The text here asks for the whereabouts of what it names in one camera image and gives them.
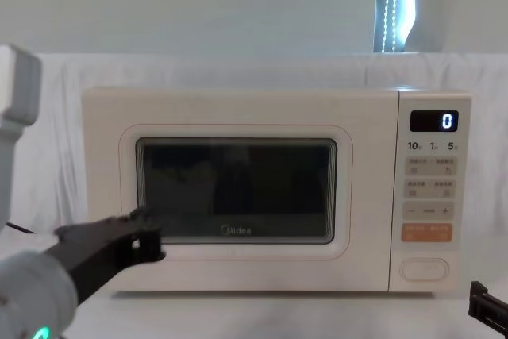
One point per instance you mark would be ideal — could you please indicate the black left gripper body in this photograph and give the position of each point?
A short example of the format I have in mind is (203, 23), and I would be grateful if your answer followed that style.
(95, 247)

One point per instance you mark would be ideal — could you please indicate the white curtain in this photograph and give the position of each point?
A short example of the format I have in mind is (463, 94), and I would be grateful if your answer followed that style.
(198, 17)

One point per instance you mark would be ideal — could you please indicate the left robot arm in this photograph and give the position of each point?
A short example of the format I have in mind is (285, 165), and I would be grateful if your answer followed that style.
(24, 295)

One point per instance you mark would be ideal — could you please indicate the cream microwave oven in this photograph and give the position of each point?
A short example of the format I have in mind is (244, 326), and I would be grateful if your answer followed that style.
(258, 109)

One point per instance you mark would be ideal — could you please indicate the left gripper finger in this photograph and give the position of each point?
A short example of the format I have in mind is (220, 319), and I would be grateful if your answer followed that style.
(151, 245)
(147, 223)

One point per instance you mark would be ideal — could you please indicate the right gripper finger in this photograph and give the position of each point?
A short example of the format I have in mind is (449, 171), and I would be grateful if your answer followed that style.
(482, 303)

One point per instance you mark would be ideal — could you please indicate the white table cloth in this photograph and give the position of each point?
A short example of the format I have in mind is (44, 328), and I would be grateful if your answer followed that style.
(278, 315)

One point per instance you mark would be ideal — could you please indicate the oven control panel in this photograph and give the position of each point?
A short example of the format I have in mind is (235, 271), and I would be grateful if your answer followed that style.
(430, 180)

